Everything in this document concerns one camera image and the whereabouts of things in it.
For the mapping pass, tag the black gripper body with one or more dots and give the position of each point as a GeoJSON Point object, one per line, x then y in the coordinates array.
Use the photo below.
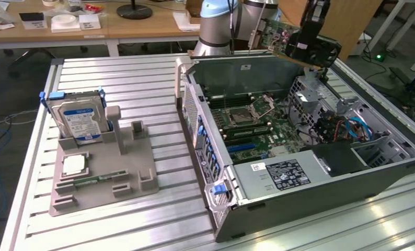
{"type": "Point", "coordinates": [315, 13]}

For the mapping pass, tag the green graphics card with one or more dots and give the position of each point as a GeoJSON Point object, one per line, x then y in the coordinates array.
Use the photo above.
{"type": "Point", "coordinates": [273, 34]}

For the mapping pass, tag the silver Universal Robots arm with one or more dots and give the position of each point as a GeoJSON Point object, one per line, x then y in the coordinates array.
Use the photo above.
{"type": "Point", "coordinates": [213, 31]}

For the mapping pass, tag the wooden cabinet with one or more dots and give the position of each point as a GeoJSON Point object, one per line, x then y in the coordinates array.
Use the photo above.
{"type": "Point", "coordinates": [353, 26]}

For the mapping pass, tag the silver disk bay cage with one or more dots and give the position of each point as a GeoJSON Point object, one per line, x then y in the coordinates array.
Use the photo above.
{"type": "Point", "coordinates": [304, 104]}

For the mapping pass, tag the metal socket cover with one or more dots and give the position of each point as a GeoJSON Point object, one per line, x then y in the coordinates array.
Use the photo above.
{"type": "Point", "coordinates": [263, 104]}

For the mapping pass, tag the black stand base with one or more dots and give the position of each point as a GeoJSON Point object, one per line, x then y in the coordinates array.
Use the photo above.
{"type": "Point", "coordinates": [399, 74]}

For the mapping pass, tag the black RAM slot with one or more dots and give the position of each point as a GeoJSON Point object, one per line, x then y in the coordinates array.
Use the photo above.
{"type": "Point", "coordinates": [231, 104]}
{"type": "Point", "coordinates": [229, 98]}

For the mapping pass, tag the white paper stack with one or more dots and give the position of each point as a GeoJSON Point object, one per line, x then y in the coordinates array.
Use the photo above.
{"type": "Point", "coordinates": [185, 23]}

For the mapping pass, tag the CPU socket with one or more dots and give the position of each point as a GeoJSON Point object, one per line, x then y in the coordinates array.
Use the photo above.
{"type": "Point", "coordinates": [240, 117]}

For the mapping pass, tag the green motherboard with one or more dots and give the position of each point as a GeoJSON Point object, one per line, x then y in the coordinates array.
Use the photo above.
{"type": "Point", "coordinates": [280, 133]}

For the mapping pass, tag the green RAM stick with label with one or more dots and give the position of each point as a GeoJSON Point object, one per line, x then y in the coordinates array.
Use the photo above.
{"type": "Point", "coordinates": [248, 132]}

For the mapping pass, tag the wooden desk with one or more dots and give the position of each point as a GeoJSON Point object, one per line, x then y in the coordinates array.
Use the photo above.
{"type": "Point", "coordinates": [36, 36]}
{"type": "Point", "coordinates": [140, 26]}

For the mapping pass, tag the black round lamp base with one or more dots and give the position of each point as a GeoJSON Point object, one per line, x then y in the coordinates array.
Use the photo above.
{"type": "Point", "coordinates": [135, 11]}

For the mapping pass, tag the grey power supply unit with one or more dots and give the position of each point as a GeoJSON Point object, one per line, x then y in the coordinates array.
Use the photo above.
{"type": "Point", "coordinates": [252, 183]}

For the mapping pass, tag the red package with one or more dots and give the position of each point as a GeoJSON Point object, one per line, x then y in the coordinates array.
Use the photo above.
{"type": "Point", "coordinates": [95, 8]}

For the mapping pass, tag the plain white box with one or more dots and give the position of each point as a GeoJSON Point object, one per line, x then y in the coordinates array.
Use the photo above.
{"type": "Point", "coordinates": [89, 22]}

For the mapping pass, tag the blue case latch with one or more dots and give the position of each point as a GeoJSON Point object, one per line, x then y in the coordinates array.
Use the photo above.
{"type": "Point", "coordinates": [217, 189]}

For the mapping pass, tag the dark grey open PC case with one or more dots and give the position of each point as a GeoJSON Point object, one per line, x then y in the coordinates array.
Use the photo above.
{"type": "Point", "coordinates": [297, 209]}

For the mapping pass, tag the white box with round dish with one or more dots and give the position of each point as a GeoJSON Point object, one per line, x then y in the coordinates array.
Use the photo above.
{"type": "Point", "coordinates": [65, 23]}

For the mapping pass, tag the hard disk in blue caddy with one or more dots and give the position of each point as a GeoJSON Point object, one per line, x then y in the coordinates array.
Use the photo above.
{"type": "Point", "coordinates": [78, 120]}

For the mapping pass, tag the white tape roll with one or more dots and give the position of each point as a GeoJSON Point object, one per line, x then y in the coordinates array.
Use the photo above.
{"type": "Point", "coordinates": [49, 2]}

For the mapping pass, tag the grey parts rack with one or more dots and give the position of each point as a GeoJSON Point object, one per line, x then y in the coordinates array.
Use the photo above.
{"type": "Point", "coordinates": [101, 162]}

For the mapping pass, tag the white box with black lid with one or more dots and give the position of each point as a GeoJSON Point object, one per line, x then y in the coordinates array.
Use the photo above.
{"type": "Point", "coordinates": [32, 21]}

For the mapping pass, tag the silver CPU chip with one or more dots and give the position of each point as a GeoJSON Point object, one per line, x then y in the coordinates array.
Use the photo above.
{"type": "Point", "coordinates": [73, 166]}

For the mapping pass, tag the black office chair base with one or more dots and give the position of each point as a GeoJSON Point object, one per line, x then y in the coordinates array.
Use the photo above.
{"type": "Point", "coordinates": [18, 60]}

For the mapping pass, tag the white paper card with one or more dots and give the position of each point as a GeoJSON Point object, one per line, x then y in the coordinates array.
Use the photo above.
{"type": "Point", "coordinates": [1, 26]}

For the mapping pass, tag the white desk frame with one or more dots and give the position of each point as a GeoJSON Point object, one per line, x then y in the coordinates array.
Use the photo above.
{"type": "Point", "coordinates": [399, 15]}

